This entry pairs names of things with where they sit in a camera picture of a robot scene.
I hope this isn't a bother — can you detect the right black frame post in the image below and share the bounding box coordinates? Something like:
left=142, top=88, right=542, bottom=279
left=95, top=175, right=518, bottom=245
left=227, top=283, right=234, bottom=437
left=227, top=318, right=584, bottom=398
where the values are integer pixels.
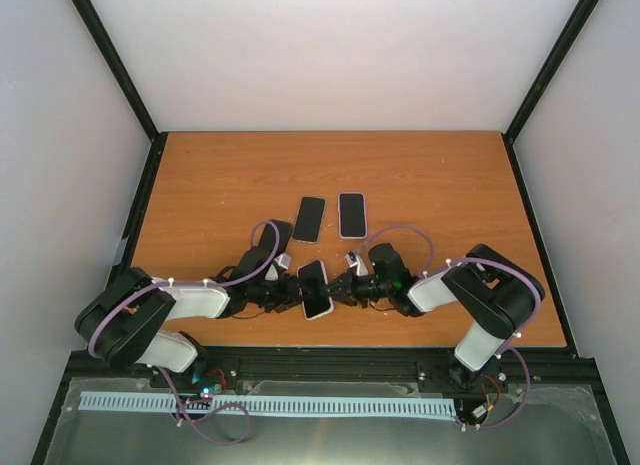
left=503, top=0, right=600, bottom=148

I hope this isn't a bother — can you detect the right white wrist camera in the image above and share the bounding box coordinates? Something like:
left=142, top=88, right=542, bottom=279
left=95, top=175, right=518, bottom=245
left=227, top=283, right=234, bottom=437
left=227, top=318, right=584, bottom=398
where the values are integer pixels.
left=345, top=250, right=369, bottom=277

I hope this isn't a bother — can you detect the clear magsafe phone case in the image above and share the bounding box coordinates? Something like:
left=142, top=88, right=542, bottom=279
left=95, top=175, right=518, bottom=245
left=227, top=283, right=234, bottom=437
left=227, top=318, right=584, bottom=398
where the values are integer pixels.
left=290, top=195, right=328, bottom=245

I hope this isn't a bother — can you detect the left black frame post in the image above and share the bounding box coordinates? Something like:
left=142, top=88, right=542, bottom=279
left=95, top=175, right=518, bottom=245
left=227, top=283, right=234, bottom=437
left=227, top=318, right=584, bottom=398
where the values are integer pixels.
left=71, top=0, right=160, bottom=143

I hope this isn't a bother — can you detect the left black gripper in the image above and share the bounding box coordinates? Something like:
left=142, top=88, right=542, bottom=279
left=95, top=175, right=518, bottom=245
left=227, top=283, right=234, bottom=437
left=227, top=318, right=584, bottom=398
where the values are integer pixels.
left=248, top=273, right=315, bottom=314

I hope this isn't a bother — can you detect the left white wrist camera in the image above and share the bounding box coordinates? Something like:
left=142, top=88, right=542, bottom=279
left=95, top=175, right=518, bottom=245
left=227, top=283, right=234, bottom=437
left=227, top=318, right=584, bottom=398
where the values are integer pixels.
left=265, top=253, right=291, bottom=281

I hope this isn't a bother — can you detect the right black side rail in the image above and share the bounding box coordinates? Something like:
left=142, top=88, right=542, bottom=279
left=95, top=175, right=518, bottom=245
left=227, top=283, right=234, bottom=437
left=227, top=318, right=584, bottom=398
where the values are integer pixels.
left=501, top=133, right=579, bottom=358

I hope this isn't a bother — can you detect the black aluminium frame rail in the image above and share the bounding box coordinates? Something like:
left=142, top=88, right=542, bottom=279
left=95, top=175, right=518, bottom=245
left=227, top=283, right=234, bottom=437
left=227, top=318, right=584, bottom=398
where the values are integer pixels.
left=64, top=345, right=599, bottom=392

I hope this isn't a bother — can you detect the light blue cable duct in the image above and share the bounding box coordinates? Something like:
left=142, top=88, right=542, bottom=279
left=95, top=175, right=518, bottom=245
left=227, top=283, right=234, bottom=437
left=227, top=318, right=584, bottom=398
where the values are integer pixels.
left=77, top=391, right=456, bottom=421

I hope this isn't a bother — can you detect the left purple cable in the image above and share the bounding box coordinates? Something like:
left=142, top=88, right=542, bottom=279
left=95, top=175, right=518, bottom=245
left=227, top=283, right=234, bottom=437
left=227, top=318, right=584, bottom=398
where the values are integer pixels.
left=89, top=220, right=281, bottom=444

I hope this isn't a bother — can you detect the left black side rail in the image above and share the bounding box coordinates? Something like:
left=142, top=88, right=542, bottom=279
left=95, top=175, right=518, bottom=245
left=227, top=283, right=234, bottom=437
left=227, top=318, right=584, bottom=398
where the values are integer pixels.
left=87, top=132, right=168, bottom=351

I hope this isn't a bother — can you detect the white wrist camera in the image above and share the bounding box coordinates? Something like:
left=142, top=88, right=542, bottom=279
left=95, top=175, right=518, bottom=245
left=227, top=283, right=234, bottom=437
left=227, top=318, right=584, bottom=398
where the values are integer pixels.
left=345, top=250, right=369, bottom=277
left=265, top=253, right=291, bottom=281

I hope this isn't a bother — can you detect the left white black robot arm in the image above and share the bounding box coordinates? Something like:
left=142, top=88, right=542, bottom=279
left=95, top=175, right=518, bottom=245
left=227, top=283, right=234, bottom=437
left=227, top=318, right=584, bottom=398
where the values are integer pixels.
left=74, top=246, right=302, bottom=388

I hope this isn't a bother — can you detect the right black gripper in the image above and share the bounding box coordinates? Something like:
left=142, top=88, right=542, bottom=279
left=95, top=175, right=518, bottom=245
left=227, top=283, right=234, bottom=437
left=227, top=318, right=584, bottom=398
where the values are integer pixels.
left=320, top=268, right=392, bottom=309

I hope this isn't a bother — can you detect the black screen phone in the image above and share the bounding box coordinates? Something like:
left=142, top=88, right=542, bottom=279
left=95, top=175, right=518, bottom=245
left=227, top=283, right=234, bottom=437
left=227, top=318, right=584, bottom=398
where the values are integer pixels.
left=339, top=193, right=367, bottom=238

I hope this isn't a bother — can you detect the right wired connector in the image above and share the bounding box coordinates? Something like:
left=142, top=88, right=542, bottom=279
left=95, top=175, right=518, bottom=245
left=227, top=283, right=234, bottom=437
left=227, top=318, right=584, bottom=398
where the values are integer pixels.
left=471, top=375, right=502, bottom=423

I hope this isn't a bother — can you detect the black frame post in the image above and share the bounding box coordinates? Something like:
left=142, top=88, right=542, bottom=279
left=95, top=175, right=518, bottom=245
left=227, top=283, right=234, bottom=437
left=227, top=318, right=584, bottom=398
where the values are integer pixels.
left=503, top=0, right=600, bottom=148
left=71, top=0, right=160, bottom=143

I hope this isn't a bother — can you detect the cream white phone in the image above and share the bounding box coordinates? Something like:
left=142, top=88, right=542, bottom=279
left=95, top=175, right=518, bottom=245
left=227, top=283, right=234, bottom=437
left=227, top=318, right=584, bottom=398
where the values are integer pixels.
left=296, top=258, right=335, bottom=321

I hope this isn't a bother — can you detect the left green controller board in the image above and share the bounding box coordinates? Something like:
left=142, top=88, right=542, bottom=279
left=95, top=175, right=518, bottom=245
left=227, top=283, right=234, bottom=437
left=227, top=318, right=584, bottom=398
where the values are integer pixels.
left=196, top=374, right=226, bottom=399

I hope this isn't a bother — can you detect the black phone case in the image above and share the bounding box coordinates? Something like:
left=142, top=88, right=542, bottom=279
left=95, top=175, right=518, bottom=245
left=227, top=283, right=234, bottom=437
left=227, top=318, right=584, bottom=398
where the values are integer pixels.
left=258, top=219, right=293, bottom=255

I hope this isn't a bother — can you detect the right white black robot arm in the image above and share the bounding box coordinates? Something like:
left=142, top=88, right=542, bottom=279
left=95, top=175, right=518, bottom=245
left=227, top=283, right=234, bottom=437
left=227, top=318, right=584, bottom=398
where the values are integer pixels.
left=320, top=243, right=545, bottom=390

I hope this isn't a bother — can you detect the black side rail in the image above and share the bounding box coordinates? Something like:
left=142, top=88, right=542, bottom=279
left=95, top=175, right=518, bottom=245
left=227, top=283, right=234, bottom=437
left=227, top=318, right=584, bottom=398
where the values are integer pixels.
left=87, top=132, right=168, bottom=351
left=501, top=133, right=579, bottom=358

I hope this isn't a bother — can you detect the lilac phone case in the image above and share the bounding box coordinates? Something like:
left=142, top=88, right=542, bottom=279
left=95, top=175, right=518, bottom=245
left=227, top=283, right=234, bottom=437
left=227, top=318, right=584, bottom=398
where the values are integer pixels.
left=337, top=191, right=370, bottom=241

